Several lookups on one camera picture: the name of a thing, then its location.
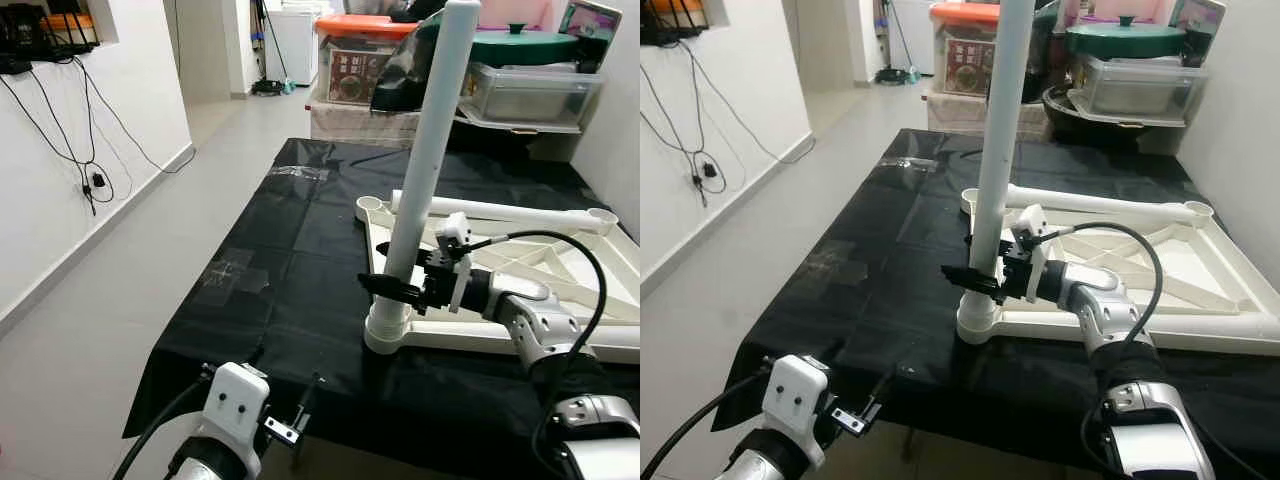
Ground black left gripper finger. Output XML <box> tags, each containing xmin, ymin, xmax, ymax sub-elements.
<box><xmin>862</xmin><ymin>365</ymin><xmax>899</xmax><ymax>423</ymax></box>
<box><xmin>298</xmin><ymin>375</ymin><xmax>323</xmax><ymax>431</ymax></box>

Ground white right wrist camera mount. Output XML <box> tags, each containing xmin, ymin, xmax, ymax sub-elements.
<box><xmin>1012</xmin><ymin>203</ymin><xmax>1051</xmax><ymax>301</ymax></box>
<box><xmin>435</xmin><ymin>212</ymin><xmax>476</xmax><ymax>313</ymax></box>

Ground white plastic table leg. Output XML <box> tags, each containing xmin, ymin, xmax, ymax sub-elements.
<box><xmin>390</xmin><ymin>190</ymin><xmax>619</xmax><ymax>237</ymax></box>
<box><xmin>1005</xmin><ymin>183</ymin><xmax>1216</xmax><ymax>229</ymax></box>
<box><xmin>955</xmin><ymin>0</ymin><xmax>1038</xmax><ymax>346</ymax></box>
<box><xmin>362</xmin><ymin>0</ymin><xmax>483</xmax><ymax>356</ymax></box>

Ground black cap with yellow print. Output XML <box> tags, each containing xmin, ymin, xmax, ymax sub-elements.
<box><xmin>388</xmin><ymin>0</ymin><xmax>447</xmax><ymax>24</ymax></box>

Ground black router with antennas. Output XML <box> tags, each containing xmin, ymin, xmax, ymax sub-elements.
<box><xmin>640</xmin><ymin>0</ymin><xmax>711</xmax><ymax>47</ymax></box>
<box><xmin>0</xmin><ymin>5</ymin><xmax>51</xmax><ymax>77</ymax></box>

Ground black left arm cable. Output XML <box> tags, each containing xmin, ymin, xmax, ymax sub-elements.
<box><xmin>640</xmin><ymin>372</ymin><xmax>776</xmax><ymax>480</ymax></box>
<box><xmin>112</xmin><ymin>375</ymin><xmax>216</xmax><ymax>480</ymax></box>

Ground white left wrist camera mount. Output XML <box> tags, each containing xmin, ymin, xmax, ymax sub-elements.
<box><xmin>205</xmin><ymin>362</ymin><xmax>271</xmax><ymax>451</ymax></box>
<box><xmin>762</xmin><ymin>355</ymin><xmax>833</xmax><ymax>441</ymax></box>

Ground white plastic children table top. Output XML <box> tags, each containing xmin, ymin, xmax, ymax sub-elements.
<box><xmin>355</xmin><ymin>195</ymin><xmax>641</xmax><ymax>364</ymax></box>
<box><xmin>955</xmin><ymin>185</ymin><xmax>1280</xmax><ymax>356</ymax></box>

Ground clear container with green lid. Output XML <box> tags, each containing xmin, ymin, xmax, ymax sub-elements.
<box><xmin>455</xmin><ymin>22</ymin><xmax>607</xmax><ymax>133</ymax></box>
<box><xmin>1062</xmin><ymin>15</ymin><xmax>1211</xmax><ymax>127</ymax></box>

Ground black wok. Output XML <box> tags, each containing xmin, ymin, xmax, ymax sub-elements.
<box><xmin>1040</xmin><ymin>85</ymin><xmax>1183</xmax><ymax>153</ymax></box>
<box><xmin>445</xmin><ymin>100</ymin><xmax>563</xmax><ymax>159</ymax></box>

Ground clear tape strip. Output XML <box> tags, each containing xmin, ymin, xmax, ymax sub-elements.
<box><xmin>805</xmin><ymin>240</ymin><xmax>871</xmax><ymax>291</ymax></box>
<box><xmin>268</xmin><ymin>163</ymin><xmax>331</xmax><ymax>184</ymax></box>
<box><xmin>878</xmin><ymin>155</ymin><xmax>941</xmax><ymax>175</ymax></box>
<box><xmin>200</xmin><ymin>250</ymin><xmax>271</xmax><ymax>303</ymax></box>

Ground black wall cable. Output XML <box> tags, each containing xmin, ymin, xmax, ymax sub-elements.
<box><xmin>0</xmin><ymin>55</ymin><xmax>197</xmax><ymax>217</ymax></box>
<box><xmin>640</xmin><ymin>40</ymin><xmax>816</xmax><ymax>209</ymax></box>

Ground beige table cover cloth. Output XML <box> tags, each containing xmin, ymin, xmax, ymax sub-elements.
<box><xmin>310</xmin><ymin>100</ymin><xmax>426</xmax><ymax>149</ymax></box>
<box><xmin>925</xmin><ymin>90</ymin><xmax>1046</xmax><ymax>137</ymax></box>

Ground black tablecloth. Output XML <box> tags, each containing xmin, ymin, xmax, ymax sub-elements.
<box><xmin>122</xmin><ymin>137</ymin><xmax>641</xmax><ymax>473</ymax></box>
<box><xmin>730</xmin><ymin>128</ymin><xmax>1280</xmax><ymax>479</ymax></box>

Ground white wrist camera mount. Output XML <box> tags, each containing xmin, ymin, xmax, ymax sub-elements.
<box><xmin>435</xmin><ymin>212</ymin><xmax>476</xmax><ymax>313</ymax></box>
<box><xmin>762</xmin><ymin>355</ymin><xmax>833</xmax><ymax>441</ymax></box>
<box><xmin>1012</xmin><ymin>203</ymin><xmax>1051</xmax><ymax>301</ymax></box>
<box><xmin>205</xmin><ymin>362</ymin><xmax>271</xmax><ymax>451</ymax></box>

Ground mop with green head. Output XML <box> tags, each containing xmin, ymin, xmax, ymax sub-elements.
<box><xmin>252</xmin><ymin>0</ymin><xmax>297</xmax><ymax>97</ymax></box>
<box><xmin>875</xmin><ymin>0</ymin><xmax>922</xmax><ymax>85</ymax></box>

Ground white bucket with orange lid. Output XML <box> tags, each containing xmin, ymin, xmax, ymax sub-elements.
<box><xmin>40</xmin><ymin>12</ymin><xmax>101</xmax><ymax>51</ymax></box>

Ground black bag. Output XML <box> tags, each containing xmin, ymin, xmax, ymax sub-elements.
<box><xmin>370</xmin><ymin>20</ymin><xmax>446</xmax><ymax>114</ymax></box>
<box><xmin>1020</xmin><ymin>0</ymin><xmax>1067</xmax><ymax>106</ymax></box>

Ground white chest appliance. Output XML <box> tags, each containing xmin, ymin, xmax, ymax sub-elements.
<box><xmin>890</xmin><ymin>0</ymin><xmax>937</xmax><ymax>73</ymax></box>
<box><xmin>265</xmin><ymin>5</ymin><xmax>321</xmax><ymax>87</ymax></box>

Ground clear storage box orange lid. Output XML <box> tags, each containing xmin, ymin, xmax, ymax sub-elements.
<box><xmin>315</xmin><ymin>13</ymin><xmax>421</xmax><ymax>106</ymax></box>
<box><xmin>930</xmin><ymin>0</ymin><xmax>1003</xmax><ymax>98</ymax></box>

